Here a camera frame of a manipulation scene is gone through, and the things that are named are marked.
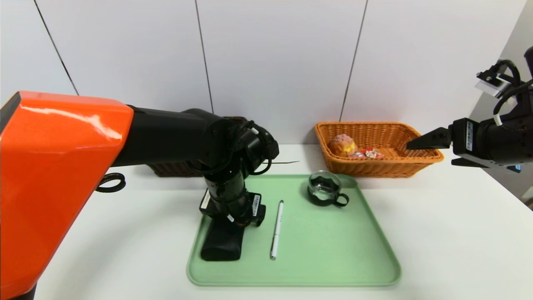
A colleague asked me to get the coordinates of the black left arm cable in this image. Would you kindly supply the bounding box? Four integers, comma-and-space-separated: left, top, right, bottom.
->
233, 120, 280, 176

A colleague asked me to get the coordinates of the light green plastic tray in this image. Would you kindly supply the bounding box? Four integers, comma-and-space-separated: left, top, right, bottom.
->
187, 174, 403, 288

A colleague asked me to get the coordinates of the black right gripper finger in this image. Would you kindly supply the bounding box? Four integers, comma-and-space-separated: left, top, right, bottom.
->
406, 127, 453, 150
451, 157, 489, 168

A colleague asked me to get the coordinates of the black glasses case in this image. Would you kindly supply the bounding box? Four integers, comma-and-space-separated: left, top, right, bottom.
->
201, 217, 246, 262

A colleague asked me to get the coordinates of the glass cup with black handle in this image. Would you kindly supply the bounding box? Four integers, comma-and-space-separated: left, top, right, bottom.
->
308, 171, 350, 208

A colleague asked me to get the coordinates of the red milk carton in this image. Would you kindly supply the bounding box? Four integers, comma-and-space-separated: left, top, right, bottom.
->
349, 147, 386, 159

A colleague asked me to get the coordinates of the white pen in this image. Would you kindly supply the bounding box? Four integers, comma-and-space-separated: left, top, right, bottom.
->
270, 200, 285, 261

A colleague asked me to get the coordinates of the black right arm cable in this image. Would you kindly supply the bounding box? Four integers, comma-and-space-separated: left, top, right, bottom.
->
493, 60, 533, 125

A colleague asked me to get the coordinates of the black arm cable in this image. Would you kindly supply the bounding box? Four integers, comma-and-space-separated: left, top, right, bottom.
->
233, 120, 280, 176
493, 60, 533, 125

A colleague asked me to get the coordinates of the left arm braided cable loop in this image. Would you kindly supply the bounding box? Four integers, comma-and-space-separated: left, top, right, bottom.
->
96, 172, 126, 193

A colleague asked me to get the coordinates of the golden bread bun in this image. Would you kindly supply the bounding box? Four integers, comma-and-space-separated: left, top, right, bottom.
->
328, 134, 358, 158

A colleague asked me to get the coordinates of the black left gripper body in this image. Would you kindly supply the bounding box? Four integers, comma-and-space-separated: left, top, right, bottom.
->
199, 172, 266, 227

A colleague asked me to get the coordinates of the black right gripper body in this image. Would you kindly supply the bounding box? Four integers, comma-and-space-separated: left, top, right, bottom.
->
452, 113, 533, 168

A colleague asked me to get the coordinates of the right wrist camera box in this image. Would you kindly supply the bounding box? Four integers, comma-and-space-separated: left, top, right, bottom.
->
476, 70, 513, 99

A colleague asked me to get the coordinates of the orange wicker basket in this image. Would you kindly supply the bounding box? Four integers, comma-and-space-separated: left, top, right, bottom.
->
315, 121, 444, 178

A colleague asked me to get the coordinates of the dark brown wicker basket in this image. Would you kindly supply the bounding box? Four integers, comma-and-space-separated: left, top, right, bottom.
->
147, 116, 250, 178

